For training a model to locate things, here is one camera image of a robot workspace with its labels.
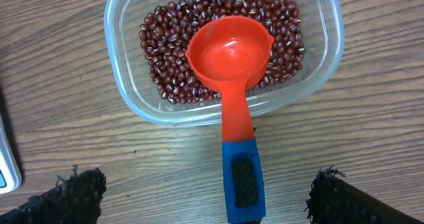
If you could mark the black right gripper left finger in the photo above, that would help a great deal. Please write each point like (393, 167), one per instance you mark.
(75, 200)

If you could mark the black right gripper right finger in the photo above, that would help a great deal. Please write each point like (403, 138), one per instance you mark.
(333, 201)

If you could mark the red measuring scoop blue handle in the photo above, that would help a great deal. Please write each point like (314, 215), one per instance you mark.
(230, 55)

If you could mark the white digital kitchen scale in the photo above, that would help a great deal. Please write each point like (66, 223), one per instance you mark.
(11, 177)

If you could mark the clear plastic container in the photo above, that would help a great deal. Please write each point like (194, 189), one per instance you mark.
(323, 37)

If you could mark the red beans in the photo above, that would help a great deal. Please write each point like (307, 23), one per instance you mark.
(166, 32)

